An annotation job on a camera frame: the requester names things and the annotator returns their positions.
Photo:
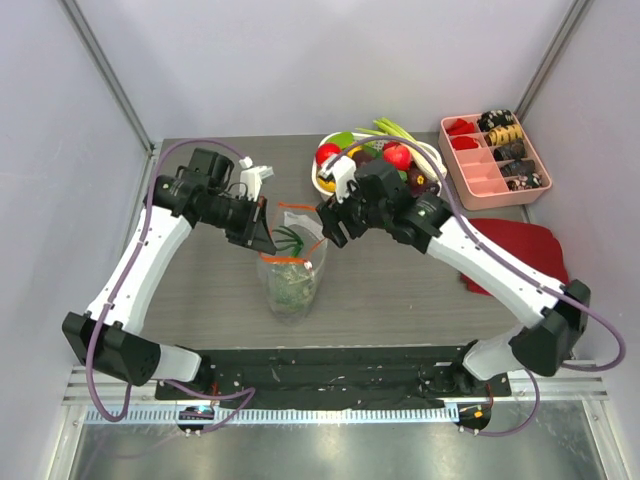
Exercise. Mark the white plastic basket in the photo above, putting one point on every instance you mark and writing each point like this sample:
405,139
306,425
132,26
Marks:
424,165

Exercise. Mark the green lime toy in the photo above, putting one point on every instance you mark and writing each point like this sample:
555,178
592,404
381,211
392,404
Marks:
342,139

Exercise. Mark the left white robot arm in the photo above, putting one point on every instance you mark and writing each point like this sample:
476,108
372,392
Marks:
107,336

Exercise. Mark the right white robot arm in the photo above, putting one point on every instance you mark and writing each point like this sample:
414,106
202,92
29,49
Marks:
375,197

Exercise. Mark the red folded cloth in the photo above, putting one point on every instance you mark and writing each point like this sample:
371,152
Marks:
532,244

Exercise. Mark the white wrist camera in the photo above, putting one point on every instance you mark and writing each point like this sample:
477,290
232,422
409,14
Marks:
252,177
341,170

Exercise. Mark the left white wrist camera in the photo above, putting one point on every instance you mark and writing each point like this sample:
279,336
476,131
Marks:
252,177

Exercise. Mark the green onion toy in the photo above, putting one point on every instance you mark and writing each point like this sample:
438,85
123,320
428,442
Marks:
288,241

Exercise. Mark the white corn toy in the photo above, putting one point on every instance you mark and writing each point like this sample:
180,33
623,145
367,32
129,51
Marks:
386,127

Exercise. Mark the pink divided organizer tray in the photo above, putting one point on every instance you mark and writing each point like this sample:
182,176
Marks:
481,178

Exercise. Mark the purple eggplant toy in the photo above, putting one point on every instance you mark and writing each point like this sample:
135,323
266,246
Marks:
431,187

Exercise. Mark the red apple toy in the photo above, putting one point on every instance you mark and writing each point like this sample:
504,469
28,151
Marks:
325,152

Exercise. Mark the green melon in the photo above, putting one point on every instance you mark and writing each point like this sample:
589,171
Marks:
291,288

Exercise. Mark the yellow lemon toy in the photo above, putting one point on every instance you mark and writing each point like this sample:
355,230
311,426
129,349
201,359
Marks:
328,186

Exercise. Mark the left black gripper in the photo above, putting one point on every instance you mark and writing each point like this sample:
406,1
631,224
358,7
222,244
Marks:
254,233

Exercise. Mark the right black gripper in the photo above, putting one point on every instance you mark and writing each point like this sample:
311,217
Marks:
345,216

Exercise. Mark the clear zip top bag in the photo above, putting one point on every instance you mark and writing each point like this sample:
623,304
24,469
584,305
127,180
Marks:
305,221

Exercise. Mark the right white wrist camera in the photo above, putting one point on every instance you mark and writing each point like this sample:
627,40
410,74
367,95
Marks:
341,170

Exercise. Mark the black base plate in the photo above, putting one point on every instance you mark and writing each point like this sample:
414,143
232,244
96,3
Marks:
334,379

